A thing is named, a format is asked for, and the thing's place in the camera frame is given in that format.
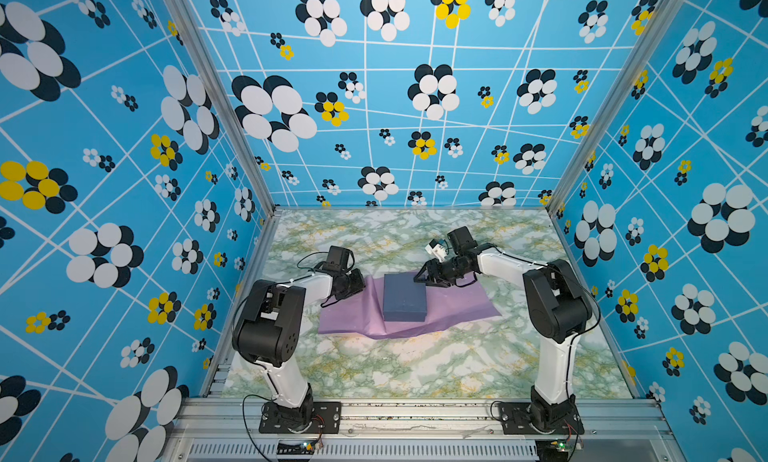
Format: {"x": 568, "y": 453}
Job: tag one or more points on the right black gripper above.
{"x": 428, "y": 279}

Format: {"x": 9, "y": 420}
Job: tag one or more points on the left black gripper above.
{"x": 358, "y": 285}

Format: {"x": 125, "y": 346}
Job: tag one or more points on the dark blue gift box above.
{"x": 404, "y": 299}

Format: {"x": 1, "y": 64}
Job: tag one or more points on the purple wrapping paper sheet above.
{"x": 436, "y": 309}

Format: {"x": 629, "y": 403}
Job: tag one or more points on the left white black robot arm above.
{"x": 266, "y": 330}

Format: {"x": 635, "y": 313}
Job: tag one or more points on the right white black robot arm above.
{"x": 559, "y": 308}

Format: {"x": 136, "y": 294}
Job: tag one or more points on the left green circuit board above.
{"x": 301, "y": 448}

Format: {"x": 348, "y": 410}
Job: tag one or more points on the green circuit board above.
{"x": 301, "y": 448}
{"x": 552, "y": 450}

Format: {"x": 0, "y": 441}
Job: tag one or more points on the right green circuit board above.
{"x": 552, "y": 450}

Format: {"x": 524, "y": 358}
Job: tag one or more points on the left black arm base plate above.
{"x": 323, "y": 418}

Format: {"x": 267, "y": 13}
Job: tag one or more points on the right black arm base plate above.
{"x": 521, "y": 418}

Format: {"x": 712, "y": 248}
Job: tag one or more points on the aluminium front rail frame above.
{"x": 219, "y": 429}

